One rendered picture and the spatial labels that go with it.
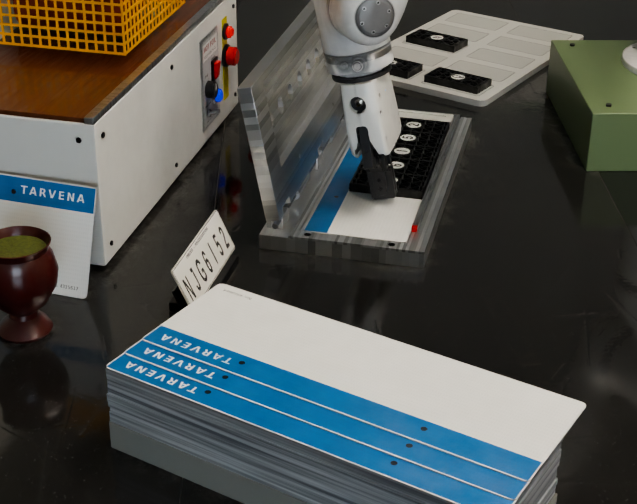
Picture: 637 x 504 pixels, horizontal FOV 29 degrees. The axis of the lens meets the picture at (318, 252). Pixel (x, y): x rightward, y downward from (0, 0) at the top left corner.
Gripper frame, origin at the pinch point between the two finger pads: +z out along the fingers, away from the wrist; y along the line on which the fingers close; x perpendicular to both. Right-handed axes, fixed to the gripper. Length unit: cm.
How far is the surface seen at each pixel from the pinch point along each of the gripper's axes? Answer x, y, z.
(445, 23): 4, 79, 3
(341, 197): 5.8, -0.3, 1.5
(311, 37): 11.1, 18.0, -15.1
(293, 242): 9.1, -12.8, 1.5
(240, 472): 1, -60, 1
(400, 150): 0.4, 14.1, 1.4
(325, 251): 5.2, -12.9, 3.0
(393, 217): -1.7, -4.3, 3.1
